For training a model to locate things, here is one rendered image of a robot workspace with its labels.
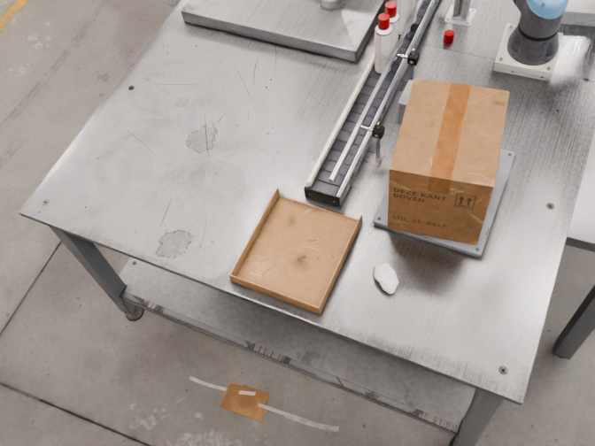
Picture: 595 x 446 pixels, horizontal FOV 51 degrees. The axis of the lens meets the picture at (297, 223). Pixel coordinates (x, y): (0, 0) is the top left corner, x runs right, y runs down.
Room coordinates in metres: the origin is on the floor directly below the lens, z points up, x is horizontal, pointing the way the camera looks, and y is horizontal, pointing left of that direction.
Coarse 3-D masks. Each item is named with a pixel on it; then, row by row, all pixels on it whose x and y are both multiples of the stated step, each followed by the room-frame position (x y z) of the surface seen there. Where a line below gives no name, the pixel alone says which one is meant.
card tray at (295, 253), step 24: (264, 216) 0.96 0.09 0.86; (288, 216) 0.96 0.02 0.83; (312, 216) 0.94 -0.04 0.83; (336, 216) 0.92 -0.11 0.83; (360, 216) 0.89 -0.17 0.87; (264, 240) 0.89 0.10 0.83; (288, 240) 0.88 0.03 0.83; (312, 240) 0.86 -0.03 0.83; (336, 240) 0.85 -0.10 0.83; (240, 264) 0.83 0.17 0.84; (264, 264) 0.82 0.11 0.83; (288, 264) 0.80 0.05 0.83; (312, 264) 0.79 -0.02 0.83; (336, 264) 0.78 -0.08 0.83; (264, 288) 0.73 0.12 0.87; (288, 288) 0.73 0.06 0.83; (312, 288) 0.72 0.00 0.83
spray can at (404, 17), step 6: (396, 0) 1.55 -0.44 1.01; (402, 0) 1.53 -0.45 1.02; (408, 0) 1.53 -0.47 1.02; (402, 6) 1.53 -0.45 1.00; (408, 6) 1.53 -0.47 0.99; (402, 12) 1.53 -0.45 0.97; (408, 12) 1.53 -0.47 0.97; (402, 18) 1.53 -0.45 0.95; (408, 18) 1.53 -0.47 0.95; (402, 24) 1.53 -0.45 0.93; (402, 30) 1.53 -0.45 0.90
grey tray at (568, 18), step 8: (568, 0) 1.59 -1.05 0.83; (576, 0) 1.58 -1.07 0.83; (584, 0) 1.58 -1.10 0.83; (592, 0) 1.57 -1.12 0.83; (568, 8) 1.55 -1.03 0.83; (576, 8) 1.55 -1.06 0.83; (584, 8) 1.54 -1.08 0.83; (592, 8) 1.53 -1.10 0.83; (568, 16) 1.49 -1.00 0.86; (576, 16) 1.48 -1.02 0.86; (584, 16) 1.47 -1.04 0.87; (592, 16) 1.46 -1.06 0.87; (568, 24) 1.49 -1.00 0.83; (576, 24) 1.48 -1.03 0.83; (584, 24) 1.47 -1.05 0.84; (592, 24) 1.46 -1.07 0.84
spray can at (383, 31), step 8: (384, 16) 1.40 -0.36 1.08; (384, 24) 1.38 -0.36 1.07; (376, 32) 1.39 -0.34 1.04; (384, 32) 1.38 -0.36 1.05; (376, 40) 1.39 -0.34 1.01; (384, 40) 1.38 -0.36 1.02; (376, 48) 1.39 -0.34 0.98; (384, 48) 1.38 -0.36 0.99; (376, 56) 1.39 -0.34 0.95; (384, 56) 1.38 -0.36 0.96; (376, 64) 1.39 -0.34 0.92; (384, 64) 1.38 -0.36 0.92; (376, 72) 1.39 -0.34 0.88
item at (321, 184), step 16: (400, 48) 1.48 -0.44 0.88; (368, 80) 1.37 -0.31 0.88; (384, 80) 1.35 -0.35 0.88; (368, 96) 1.30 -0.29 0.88; (352, 112) 1.25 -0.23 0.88; (368, 112) 1.23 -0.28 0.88; (352, 128) 1.19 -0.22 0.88; (336, 144) 1.14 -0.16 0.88; (352, 144) 1.13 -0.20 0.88; (336, 160) 1.08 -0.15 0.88; (352, 160) 1.07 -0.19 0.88; (320, 176) 1.04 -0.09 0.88; (336, 176) 1.03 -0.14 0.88; (320, 192) 0.98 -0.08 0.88; (336, 192) 0.97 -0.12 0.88
